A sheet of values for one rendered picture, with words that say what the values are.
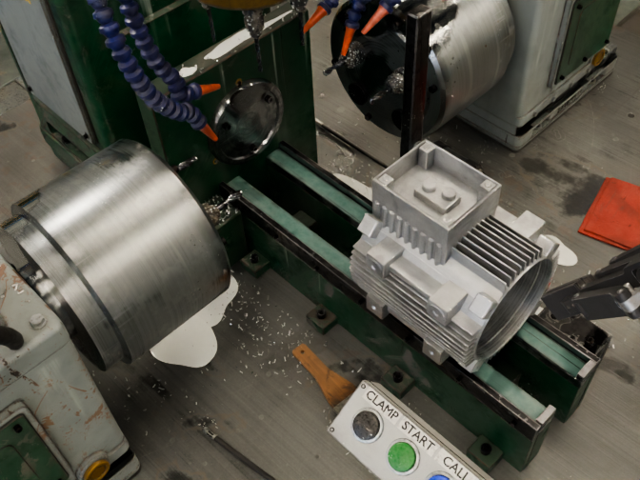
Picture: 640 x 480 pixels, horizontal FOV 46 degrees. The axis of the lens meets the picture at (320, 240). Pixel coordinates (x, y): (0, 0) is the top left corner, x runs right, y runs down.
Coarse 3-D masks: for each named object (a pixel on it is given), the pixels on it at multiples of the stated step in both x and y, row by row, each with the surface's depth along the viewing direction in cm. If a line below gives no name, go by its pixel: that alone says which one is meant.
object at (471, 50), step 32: (416, 0) 113; (448, 0) 115; (480, 0) 117; (384, 32) 116; (448, 32) 113; (480, 32) 116; (512, 32) 123; (352, 64) 121; (384, 64) 120; (448, 64) 113; (480, 64) 118; (352, 96) 130; (384, 96) 125; (448, 96) 115; (384, 128) 130
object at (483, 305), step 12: (372, 216) 96; (360, 228) 96; (372, 228) 95; (540, 240) 92; (552, 240) 93; (552, 252) 93; (480, 300) 87; (492, 300) 87; (540, 300) 102; (480, 312) 87
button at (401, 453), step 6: (396, 444) 78; (402, 444) 78; (408, 444) 78; (390, 450) 78; (396, 450) 78; (402, 450) 77; (408, 450) 77; (414, 450) 77; (390, 456) 78; (396, 456) 77; (402, 456) 77; (408, 456) 77; (414, 456) 77; (390, 462) 78; (396, 462) 77; (402, 462) 77; (408, 462) 77; (414, 462) 77; (396, 468) 77; (402, 468) 77; (408, 468) 77
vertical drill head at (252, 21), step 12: (204, 0) 90; (216, 0) 89; (228, 0) 88; (240, 0) 88; (252, 0) 88; (264, 0) 89; (276, 0) 89; (300, 0) 96; (252, 12) 91; (300, 12) 99; (252, 24) 93; (264, 24) 94; (300, 24) 100; (252, 36) 95; (300, 36) 102
